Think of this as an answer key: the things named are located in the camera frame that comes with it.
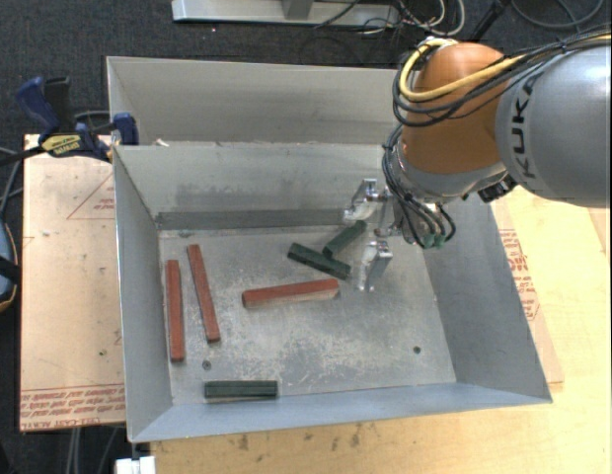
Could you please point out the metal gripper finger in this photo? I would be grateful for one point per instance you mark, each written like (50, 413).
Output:
(374, 264)
(360, 206)

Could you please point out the dark green flat block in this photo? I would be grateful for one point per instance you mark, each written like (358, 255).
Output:
(241, 390)
(344, 238)
(318, 261)

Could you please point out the red-brown flat block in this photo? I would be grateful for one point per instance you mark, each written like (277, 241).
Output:
(203, 292)
(175, 311)
(288, 292)

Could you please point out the grey metal bin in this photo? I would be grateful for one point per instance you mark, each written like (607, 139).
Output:
(311, 343)

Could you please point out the black cylinder on white bracket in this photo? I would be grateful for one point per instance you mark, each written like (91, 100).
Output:
(496, 190)

